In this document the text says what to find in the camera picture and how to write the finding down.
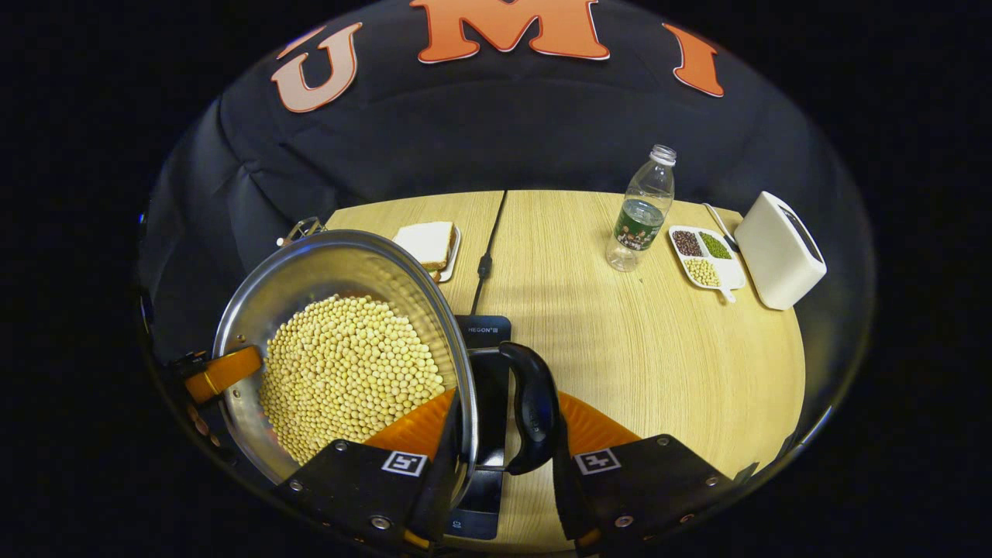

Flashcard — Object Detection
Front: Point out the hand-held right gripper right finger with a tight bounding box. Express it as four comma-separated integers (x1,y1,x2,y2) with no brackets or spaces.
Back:
552,391,737,553

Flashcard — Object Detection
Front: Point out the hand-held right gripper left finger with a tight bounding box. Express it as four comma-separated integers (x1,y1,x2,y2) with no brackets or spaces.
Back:
275,387,466,553

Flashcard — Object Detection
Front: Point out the black induction cooktop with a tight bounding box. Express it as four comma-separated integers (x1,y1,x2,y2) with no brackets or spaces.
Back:
446,314,514,541

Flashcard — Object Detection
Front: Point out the pile of yellow soybeans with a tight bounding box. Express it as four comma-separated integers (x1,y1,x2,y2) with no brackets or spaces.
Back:
260,293,446,466

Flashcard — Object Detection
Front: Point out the steel pot with black handle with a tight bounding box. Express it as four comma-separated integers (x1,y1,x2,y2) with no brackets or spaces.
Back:
212,229,561,508

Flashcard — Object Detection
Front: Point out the white plate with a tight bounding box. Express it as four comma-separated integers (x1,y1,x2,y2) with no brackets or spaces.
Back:
438,226,463,284

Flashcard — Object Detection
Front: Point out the sandwich with lettuce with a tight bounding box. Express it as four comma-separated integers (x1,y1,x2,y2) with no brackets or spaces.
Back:
391,221,456,281

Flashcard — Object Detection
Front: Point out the white divided bean dish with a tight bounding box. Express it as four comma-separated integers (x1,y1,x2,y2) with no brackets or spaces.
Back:
668,225,747,304

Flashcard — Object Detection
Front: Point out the clear plastic water bottle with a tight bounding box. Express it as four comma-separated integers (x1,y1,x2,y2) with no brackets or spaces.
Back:
605,144,677,273

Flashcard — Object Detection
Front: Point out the white toaster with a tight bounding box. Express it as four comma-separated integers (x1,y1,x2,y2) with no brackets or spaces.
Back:
734,191,828,312

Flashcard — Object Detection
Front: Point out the black power cable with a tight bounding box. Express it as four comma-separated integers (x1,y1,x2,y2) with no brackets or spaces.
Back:
469,190,508,316

